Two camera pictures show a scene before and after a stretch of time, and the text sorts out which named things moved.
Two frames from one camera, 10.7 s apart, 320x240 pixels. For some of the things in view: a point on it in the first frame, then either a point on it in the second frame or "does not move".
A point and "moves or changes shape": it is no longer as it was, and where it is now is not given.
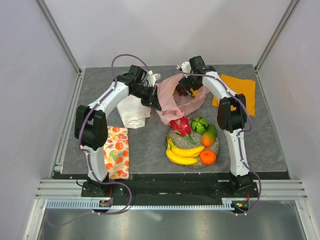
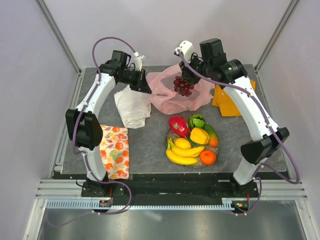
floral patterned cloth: x=116 y=156 does not move
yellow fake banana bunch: x=182 y=156 does not move
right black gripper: x=185 y=82 -> x=186 y=74
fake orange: x=195 y=93 -> x=182 y=143
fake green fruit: x=199 y=124 moves or changes shape
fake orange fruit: x=207 y=157 does not move
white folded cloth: x=133 y=112 does not move
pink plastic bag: x=174 y=105 moves or changes shape
